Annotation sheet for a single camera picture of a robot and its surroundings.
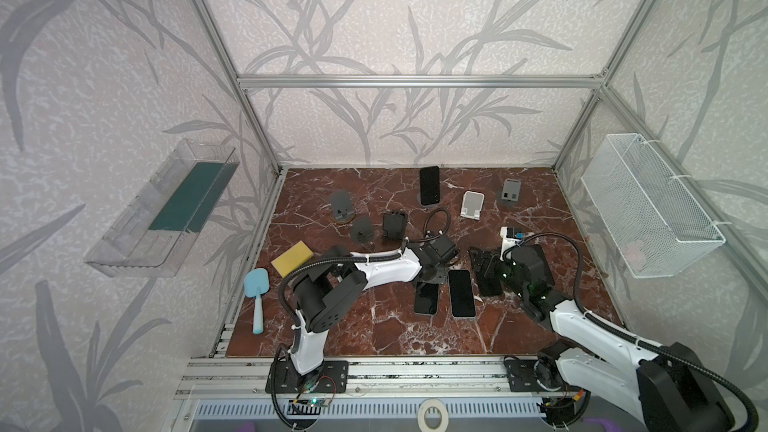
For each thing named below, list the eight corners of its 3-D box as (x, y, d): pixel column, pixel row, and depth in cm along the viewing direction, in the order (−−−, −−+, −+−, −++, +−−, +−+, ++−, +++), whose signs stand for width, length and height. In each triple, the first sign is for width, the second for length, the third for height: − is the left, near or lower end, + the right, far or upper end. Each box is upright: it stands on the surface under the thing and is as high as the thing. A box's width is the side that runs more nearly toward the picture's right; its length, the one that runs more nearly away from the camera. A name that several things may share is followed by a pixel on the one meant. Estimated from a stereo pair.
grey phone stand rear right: (499, 203, 112) (505, 189, 106) (499, 192, 116) (505, 177, 109) (514, 205, 111) (520, 191, 105) (513, 194, 115) (520, 180, 108)
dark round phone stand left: (352, 243, 101) (350, 237, 98) (354, 223, 106) (353, 217, 104) (371, 243, 101) (370, 237, 98) (373, 223, 106) (372, 217, 104)
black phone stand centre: (383, 242, 101) (382, 231, 96) (384, 221, 106) (383, 210, 101) (407, 242, 101) (407, 231, 96) (407, 221, 106) (407, 210, 101)
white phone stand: (459, 216, 108) (463, 202, 101) (461, 204, 112) (465, 189, 105) (479, 220, 107) (484, 206, 100) (480, 207, 111) (485, 192, 104)
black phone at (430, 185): (420, 208, 110) (422, 183, 99) (419, 190, 115) (421, 165, 104) (437, 208, 110) (441, 183, 99) (436, 190, 115) (439, 165, 104)
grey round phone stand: (328, 224, 106) (325, 216, 102) (333, 197, 114) (330, 189, 110) (354, 224, 106) (352, 216, 102) (357, 197, 114) (355, 189, 110)
